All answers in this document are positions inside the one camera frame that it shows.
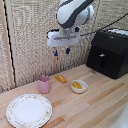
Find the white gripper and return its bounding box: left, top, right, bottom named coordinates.
left=46, top=28, right=81, bottom=57

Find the yellow food piece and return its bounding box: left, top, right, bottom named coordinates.
left=54, top=74, right=68, bottom=84
left=72, top=81, right=84, bottom=90

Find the small white bowl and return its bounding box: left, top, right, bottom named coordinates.
left=70, top=79, right=89, bottom=94

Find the black air fryer drawer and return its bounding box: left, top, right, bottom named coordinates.
left=86, top=49, right=116, bottom=80

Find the pink cup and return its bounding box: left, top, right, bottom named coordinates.
left=38, top=75, right=51, bottom=95

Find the floral rimmed white plate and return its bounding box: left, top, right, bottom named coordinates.
left=5, top=93, right=53, bottom=128

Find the white blurry object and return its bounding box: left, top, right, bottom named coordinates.
left=112, top=108, right=128, bottom=128

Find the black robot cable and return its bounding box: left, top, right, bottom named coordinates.
left=79, top=13, right=128, bottom=37

